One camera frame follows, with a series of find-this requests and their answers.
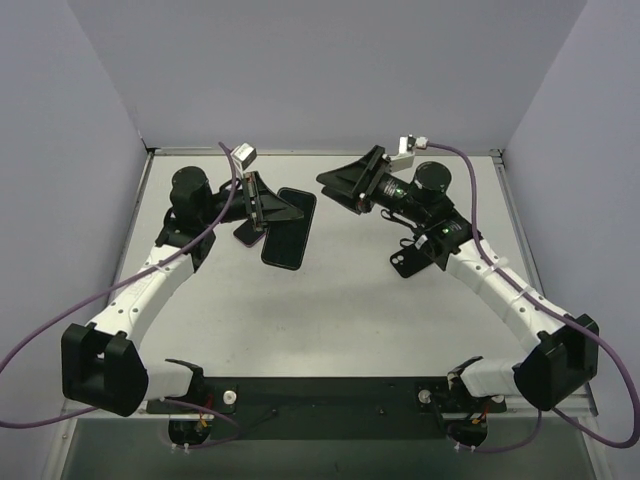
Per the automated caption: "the purple smartphone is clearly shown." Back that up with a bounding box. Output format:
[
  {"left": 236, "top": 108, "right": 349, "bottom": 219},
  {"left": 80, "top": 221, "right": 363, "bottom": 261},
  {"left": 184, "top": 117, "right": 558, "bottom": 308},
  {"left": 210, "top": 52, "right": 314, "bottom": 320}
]
[{"left": 233, "top": 220, "right": 265, "bottom": 248}]

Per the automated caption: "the black phone case with phone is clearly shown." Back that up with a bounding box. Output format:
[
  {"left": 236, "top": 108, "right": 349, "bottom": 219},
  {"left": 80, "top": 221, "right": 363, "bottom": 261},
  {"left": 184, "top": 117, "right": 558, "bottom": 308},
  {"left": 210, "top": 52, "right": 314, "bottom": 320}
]
[{"left": 389, "top": 234, "right": 434, "bottom": 279}]

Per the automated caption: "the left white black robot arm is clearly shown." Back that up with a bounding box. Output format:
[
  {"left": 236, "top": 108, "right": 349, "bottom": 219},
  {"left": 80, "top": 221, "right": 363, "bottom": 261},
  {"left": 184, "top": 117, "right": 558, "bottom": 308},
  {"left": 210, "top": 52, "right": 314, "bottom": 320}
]
[{"left": 61, "top": 166, "right": 304, "bottom": 417}]

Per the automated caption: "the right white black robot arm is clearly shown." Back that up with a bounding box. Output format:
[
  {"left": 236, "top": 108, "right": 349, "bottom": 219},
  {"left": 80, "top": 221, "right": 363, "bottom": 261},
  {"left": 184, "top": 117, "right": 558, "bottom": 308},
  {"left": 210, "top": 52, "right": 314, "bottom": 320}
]
[{"left": 316, "top": 146, "right": 599, "bottom": 411}]

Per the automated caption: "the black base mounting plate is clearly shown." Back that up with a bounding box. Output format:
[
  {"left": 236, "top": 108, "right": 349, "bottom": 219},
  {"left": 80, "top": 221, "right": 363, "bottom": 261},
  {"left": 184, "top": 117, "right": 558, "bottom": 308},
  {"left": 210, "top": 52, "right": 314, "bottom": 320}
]
[{"left": 146, "top": 376, "right": 507, "bottom": 440}]

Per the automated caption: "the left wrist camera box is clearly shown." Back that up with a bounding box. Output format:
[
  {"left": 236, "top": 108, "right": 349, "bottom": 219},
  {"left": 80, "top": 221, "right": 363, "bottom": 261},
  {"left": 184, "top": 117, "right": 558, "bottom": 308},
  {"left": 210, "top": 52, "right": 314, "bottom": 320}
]
[{"left": 231, "top": 143, "right": 257, "bottom": 171}]

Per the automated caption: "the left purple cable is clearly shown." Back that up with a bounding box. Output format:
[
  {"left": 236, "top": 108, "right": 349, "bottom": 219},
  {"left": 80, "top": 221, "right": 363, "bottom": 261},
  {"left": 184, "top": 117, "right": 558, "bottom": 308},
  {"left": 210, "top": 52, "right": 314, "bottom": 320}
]
[{"left": 0, "top": 141, "right": 241, "bottom": 449}]

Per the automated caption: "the purple cable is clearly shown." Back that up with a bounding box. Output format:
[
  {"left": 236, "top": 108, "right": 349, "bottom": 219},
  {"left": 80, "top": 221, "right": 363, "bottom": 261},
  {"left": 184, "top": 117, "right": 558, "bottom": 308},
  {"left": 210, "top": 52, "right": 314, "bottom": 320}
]
[
  {"left": 424, "top": 141, "right": 640, "bottom": 454},
  {"left": 0, "top": 141, "right": 241, "bottom": 449}
]

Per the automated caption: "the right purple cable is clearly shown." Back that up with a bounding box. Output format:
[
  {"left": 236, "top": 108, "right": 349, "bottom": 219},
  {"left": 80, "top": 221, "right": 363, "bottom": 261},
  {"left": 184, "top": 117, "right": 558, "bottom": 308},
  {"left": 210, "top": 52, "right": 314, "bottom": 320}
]
[{"left": 424, "top": 141, "right": 640, "bottom": 454}]

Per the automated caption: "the aluminium front rail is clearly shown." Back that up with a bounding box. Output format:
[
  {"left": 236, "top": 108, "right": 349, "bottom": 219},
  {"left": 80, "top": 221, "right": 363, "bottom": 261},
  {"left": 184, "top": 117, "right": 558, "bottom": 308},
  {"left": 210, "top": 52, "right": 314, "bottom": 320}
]
[{"left": 505, "top": 389, "right": 598, "bottom": 417}]

